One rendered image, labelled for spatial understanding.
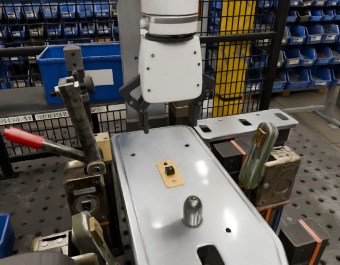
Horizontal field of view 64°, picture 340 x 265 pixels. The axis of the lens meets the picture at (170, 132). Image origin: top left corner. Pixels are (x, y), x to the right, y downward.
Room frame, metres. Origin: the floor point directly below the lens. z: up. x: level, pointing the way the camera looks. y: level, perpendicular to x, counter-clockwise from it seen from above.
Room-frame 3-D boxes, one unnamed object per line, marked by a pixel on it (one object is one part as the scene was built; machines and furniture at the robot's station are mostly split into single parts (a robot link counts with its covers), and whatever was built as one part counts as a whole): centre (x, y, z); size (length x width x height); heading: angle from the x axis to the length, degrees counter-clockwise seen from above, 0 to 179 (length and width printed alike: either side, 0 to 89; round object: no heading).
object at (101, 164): (0.37, 0.13, 1.06); 0.03 x 0.01 x 0.03; 107
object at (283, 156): (0.44, -0.21, 0.87); 0.12 x 0.09 x 0.35; 107
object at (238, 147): (0.56, -0.16, 0.84); 0.11 x 0.10 x 0.28; 107
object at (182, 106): (0.74, -0.04, 0.88); 0.08 x 0.08 x 0.36; 17
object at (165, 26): (0.44, 0.00, 1.29); 0.09 x 0.08 x 0.03; 107
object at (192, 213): (0.32, -0.04, 1.02); 0.03 x 0.03 x 0.07
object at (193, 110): (0.45, -0.05, 1.14); 0.03 x 0.03 x 0.07; 17
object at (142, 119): (0.42, 0.06, 1.14); 0.03 x 0.03 x 0.07; 17
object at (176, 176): (0.44, 0.00, 1.01); 0.08 x 0.04 x 0.01; 17
